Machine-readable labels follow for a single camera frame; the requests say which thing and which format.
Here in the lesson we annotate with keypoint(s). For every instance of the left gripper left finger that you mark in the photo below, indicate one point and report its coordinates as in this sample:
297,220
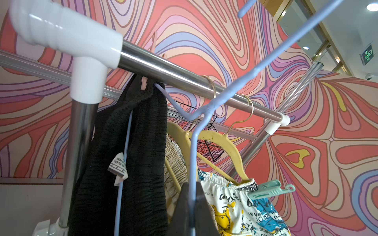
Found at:
179,225

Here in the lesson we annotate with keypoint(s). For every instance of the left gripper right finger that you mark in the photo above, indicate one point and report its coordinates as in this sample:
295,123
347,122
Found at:
204,223

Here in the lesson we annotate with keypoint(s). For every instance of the black shorts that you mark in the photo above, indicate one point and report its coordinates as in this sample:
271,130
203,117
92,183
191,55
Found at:
136,124

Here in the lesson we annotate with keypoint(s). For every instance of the light blue wire hanger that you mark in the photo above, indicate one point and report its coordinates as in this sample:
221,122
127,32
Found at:
206,112

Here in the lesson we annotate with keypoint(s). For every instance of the pink clothespin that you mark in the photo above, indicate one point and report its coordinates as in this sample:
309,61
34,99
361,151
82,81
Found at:
144,81

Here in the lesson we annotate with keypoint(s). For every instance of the printed white blue yellow shorts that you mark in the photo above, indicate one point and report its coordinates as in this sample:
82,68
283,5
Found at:
235,213

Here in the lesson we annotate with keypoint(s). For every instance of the yellow hanger front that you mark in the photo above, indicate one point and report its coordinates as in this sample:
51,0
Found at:
223,141

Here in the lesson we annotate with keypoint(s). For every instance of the yellow hanger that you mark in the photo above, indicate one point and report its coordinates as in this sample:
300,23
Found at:
223,141
181,137

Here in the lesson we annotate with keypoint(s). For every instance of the beige shorts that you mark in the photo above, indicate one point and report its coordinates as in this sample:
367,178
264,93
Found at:
176,161

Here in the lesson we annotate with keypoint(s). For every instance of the green clothespin on printed shorts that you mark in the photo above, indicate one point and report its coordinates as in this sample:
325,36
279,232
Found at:
271,189

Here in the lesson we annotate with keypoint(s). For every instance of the yellow hanger behind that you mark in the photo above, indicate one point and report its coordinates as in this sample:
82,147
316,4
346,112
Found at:
181,137

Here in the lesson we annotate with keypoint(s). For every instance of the clothes rack with steel bar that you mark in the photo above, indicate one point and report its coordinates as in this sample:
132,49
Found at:
95,49

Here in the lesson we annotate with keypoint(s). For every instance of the black wire basket back wall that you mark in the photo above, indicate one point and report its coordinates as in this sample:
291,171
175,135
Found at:
205,146

